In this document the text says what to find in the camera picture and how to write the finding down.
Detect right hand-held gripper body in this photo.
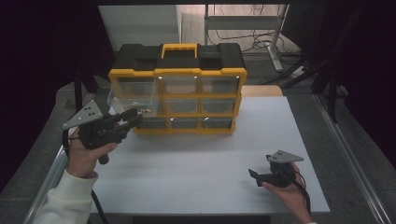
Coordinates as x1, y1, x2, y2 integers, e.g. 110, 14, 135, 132
264, 149, 304, 189

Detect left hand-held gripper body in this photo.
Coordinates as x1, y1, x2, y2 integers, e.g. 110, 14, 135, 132
62, 99, 127, 165

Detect clear plastic drawer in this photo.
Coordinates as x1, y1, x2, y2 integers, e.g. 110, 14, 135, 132
106, 77, 162, 118

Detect yellow and black organizer case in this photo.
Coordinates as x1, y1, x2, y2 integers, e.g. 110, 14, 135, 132
107, 42, 248, 135

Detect person's right hand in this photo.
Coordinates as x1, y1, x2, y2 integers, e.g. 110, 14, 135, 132
262, 163, 313, 224

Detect person's left hand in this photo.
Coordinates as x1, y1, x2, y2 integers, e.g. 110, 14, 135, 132
65, 135, 120, 179

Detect grid of transparent drawers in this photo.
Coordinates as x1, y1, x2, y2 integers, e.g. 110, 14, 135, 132
134, 75, 241, 131

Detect wooden board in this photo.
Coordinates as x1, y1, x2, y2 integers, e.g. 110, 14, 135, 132
241, 85, 284, 98

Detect white partition panel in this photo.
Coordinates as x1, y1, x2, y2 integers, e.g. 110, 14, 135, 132
98, 4, 182, 53

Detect dark curtain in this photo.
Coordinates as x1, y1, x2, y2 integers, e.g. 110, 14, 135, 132
284, 0, 396, 169
0, 0, 115, 194

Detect black stand legs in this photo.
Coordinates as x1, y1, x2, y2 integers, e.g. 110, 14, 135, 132
257, 57, 316, 90

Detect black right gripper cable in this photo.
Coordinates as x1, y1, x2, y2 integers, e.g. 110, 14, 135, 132
289, 169, 313, 217

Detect black upright post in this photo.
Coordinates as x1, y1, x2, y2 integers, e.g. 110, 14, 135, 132
73, 70, 85, 113
327, 66, 339, 124

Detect aluminium rail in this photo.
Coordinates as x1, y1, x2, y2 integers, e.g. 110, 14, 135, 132
312, 92, 392, 224
22, 92, 97, 224

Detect black floor cable bundle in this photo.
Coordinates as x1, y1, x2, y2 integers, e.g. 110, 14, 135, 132
207, 4, 301, 60

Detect white metal desk frame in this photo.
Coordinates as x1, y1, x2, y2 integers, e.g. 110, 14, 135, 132
204, 4, 290, 73

